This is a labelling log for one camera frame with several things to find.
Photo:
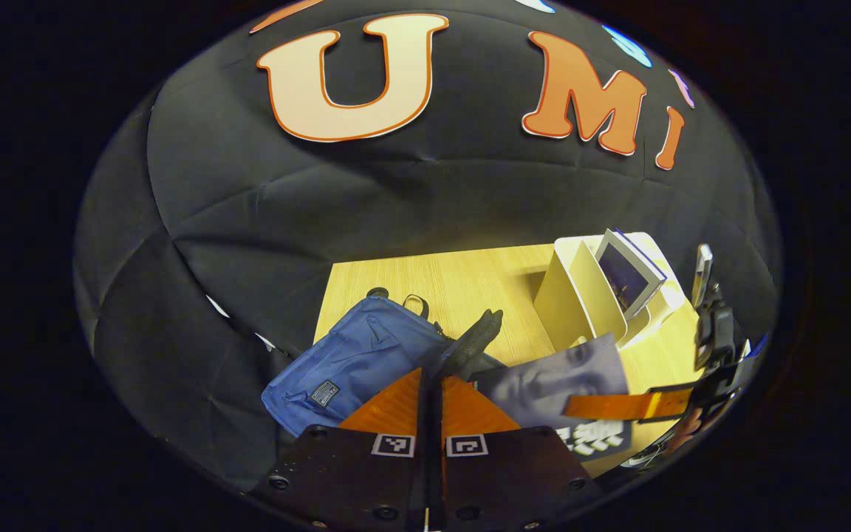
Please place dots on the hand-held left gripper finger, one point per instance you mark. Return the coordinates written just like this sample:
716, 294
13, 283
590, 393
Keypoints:
439, 458
422, 458

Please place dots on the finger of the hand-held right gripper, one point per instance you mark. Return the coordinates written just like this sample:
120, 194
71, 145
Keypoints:
617, 405

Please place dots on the grey portrait cover book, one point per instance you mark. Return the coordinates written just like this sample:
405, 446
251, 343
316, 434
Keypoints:
544, 377

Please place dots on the blue cover book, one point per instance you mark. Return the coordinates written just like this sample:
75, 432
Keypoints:
629, 277

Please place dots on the white bookshelf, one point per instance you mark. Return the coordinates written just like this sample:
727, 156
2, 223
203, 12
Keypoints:
573, 303

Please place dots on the blue schoolbag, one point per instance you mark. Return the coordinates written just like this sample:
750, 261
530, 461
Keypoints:
359, 355

